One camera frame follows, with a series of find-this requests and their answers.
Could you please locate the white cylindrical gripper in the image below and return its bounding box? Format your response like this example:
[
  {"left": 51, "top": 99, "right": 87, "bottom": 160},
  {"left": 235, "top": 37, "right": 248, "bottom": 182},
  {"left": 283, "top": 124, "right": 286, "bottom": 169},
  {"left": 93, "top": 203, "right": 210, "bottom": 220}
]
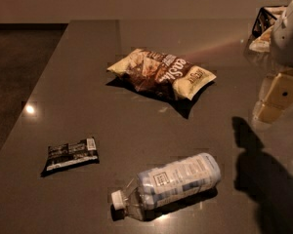
[{"left": 253, "top": 0, "right": 293, "bottom": 124}]

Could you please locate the black rxbar chocolate wrapper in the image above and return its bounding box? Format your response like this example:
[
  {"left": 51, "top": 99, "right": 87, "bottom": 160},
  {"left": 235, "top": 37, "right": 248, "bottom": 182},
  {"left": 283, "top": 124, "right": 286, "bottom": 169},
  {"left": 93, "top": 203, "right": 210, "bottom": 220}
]
[{"left": 44, "top": 137, "right": 99, "bottom": 173}]

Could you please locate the brown cream chip bag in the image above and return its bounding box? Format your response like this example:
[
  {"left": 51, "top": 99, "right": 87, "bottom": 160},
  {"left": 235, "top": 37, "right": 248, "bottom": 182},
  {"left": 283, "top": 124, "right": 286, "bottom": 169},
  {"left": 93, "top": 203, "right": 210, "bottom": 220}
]
[{"left": 107, "top": 49, "right": 216, "bottom": 100}]

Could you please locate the clear plastic water bottle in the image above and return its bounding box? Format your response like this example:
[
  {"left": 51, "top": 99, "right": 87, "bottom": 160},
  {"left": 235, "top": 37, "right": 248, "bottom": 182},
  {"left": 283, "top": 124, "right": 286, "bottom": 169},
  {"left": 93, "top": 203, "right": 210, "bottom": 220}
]
[{"left": 111, "top": 153, "right": 221, "bottom": 220}]

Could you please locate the black wire basket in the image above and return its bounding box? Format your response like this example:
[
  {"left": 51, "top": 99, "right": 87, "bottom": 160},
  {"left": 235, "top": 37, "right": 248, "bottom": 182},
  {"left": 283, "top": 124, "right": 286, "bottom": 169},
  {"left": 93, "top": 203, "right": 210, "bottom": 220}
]
[{"left": 249, "top": 6, "right": 286, "bottom": 53}]

